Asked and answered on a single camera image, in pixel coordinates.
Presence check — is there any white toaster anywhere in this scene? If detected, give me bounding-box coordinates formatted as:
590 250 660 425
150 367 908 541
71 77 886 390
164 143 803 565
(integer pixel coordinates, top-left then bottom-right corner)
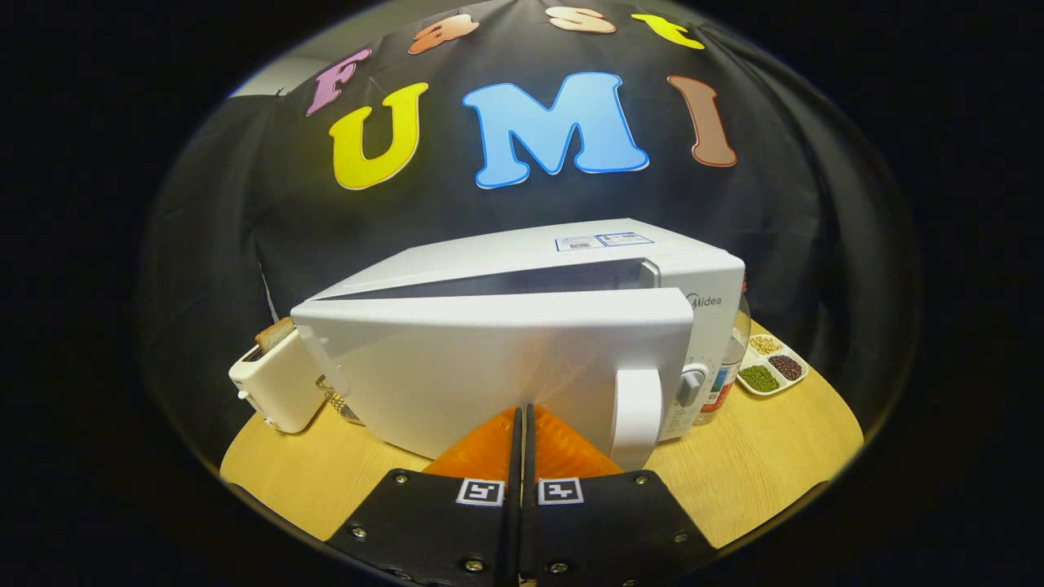
228 326 327 435

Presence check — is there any white divided bean dish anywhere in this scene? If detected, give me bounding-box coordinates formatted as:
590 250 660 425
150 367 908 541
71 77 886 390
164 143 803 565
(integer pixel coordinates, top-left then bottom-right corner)
736 333 810 397

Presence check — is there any wire mesh utensil holder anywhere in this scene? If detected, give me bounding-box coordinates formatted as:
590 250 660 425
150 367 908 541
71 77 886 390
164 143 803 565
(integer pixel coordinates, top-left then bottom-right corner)
316 375 365 426

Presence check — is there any white microwave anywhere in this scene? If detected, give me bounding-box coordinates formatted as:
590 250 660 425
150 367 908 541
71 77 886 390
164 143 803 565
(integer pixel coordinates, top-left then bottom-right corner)
290 218 746 472

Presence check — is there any toast bread slice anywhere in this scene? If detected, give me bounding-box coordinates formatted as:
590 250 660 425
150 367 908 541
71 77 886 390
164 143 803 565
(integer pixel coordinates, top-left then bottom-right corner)
254 316 296 353

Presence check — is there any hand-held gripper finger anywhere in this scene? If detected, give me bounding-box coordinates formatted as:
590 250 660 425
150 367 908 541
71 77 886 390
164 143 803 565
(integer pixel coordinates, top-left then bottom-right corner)
326 405 524 587
524 404 719 587

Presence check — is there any clear plastic water bottle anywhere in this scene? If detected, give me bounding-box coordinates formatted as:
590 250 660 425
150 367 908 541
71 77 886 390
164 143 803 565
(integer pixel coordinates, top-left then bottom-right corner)
695 281 752 426

